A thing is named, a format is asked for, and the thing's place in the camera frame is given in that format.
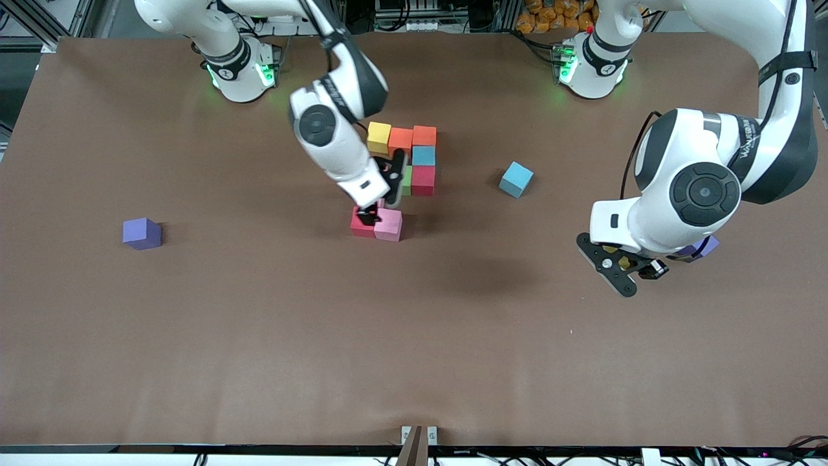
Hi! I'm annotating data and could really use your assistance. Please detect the red foam block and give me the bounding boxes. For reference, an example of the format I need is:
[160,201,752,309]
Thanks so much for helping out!
[410,165,437,196]
[350,206,378,238]

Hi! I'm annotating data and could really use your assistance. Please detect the purple foam block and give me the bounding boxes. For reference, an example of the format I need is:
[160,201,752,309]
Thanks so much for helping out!
[122,217,163,251]
[673,236,721,263]

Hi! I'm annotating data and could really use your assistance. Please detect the white power strip with plugs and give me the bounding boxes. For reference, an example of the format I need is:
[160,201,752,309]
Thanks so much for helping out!
[249,16,308,33]

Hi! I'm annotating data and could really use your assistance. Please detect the orange snack bags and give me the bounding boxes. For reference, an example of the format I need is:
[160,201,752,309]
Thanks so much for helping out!
[516,0,597,34]

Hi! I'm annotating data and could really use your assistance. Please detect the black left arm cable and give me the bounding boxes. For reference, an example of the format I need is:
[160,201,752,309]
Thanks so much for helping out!
[620,111,662,200]

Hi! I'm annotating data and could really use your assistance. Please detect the grey table edge bracket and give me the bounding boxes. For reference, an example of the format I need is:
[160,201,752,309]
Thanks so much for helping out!
[396,425,439,466]

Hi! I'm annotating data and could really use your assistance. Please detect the aluminium frame profile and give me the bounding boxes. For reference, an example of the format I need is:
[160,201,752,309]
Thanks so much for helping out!
[0,0,91,54]
[805,0,828,46]

